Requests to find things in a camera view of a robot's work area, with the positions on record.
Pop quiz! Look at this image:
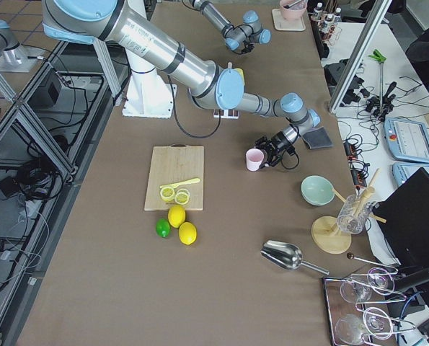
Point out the yellow lemon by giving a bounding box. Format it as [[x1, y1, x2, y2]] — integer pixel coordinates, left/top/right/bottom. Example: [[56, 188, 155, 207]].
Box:
[[168, 205, 186, 229], [178, 222, 198, 245]]

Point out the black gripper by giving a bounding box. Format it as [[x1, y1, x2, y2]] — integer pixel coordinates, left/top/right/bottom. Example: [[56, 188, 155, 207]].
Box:
[[255, 131, 290, 169], [240, 40, 255, 54]]

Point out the cream tray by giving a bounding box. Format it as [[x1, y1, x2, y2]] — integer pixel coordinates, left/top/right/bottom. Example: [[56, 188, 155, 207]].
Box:
[[272, 9, 306, 32]]

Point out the pink cup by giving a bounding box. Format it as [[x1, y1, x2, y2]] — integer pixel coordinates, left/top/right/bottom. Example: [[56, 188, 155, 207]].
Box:
[[245, 148, 265, 172]]

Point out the grey cloth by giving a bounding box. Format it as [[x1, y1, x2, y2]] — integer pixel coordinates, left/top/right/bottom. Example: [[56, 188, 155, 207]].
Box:
[[302, 127, 333, 150]]

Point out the yellow cup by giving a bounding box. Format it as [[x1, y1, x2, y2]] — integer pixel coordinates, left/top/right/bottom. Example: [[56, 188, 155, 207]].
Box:
[[235, 68, 244, 80]]

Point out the metal scoop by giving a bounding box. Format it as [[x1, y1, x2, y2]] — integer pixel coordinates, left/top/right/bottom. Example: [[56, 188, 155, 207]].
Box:
[[260, 240, 330, 276]]

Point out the glass mug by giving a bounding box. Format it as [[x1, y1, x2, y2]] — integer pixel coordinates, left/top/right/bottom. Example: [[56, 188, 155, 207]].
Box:
[[337, 195, 372, 234]]

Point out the wooden mug tree stand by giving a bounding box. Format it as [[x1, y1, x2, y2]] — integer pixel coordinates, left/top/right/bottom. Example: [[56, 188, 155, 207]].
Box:
[[311, 169, 386, 254]]

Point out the pink bowl with ice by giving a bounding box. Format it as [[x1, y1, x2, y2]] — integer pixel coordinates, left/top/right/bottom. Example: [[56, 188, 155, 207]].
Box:
[[279, 0, 307, 20]]

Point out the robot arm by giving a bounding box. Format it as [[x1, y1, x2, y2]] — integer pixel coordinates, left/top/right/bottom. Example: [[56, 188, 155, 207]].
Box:
[[42, 1, 320, 167], [182, 1, 271, 55]]

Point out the aluminium frame post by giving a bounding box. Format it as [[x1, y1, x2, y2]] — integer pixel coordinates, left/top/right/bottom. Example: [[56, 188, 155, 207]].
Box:
[[328, 0, 392, 115]]

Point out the wooden cutting board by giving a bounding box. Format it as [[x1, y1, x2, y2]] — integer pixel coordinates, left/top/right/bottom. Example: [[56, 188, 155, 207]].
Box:
[[144, 146, 205, 211]]

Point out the lemon slice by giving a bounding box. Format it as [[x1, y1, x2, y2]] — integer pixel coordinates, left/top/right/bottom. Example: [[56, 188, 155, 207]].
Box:
[[174, 188, 190, 205], [159, 186, 176, 203]]

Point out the green lime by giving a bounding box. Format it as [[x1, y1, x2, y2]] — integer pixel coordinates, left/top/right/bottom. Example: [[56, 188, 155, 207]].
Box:
[[156, 218, 171, 238]]

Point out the green bowl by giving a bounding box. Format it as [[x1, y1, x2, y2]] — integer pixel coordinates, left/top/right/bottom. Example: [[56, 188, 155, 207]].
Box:
[[301, 175, 335, 206]]

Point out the blue teach pendant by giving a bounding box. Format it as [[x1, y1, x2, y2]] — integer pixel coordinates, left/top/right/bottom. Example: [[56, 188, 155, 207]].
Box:
[[384, 117, 429, 164], [392, 163, 429, 186]]

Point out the wine glass rack tray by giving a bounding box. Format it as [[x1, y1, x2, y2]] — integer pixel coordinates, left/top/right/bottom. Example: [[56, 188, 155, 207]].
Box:
[[322, 267, 416, 345]]

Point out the white wire cup holder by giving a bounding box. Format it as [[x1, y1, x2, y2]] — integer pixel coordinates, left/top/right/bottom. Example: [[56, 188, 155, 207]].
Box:
[[213, 63, 244, 118]]

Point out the black monitor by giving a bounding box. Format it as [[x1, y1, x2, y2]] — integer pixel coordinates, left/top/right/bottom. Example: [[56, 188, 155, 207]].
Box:
[[373, 168, 429, 269]]

